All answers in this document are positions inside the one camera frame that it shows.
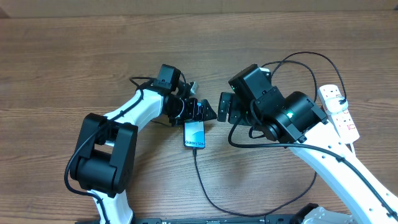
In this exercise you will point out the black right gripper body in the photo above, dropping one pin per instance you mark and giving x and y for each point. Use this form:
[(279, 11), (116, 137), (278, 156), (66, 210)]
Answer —
[(240, 111)]

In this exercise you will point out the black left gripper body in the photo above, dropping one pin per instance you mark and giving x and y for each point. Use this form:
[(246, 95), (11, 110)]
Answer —
[(188, 112)]

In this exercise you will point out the Samsung Galaxy smartphone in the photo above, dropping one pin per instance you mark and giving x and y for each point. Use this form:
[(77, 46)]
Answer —
[(194, 135)]

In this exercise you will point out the white power strip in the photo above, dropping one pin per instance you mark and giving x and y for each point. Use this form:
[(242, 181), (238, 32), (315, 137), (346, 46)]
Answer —
[(343, 122)]

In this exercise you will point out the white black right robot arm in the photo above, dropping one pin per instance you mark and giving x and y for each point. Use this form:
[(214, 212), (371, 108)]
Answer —
[(297, 123)]

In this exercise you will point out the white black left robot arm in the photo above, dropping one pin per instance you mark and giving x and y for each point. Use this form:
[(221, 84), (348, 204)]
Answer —
[(102, 163)]

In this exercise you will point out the white USB charger plug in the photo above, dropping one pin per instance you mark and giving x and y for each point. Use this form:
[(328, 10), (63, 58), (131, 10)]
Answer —
[(335, 105)]

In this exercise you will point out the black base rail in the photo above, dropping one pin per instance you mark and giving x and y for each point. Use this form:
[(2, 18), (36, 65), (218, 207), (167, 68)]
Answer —
[(270, 219)]

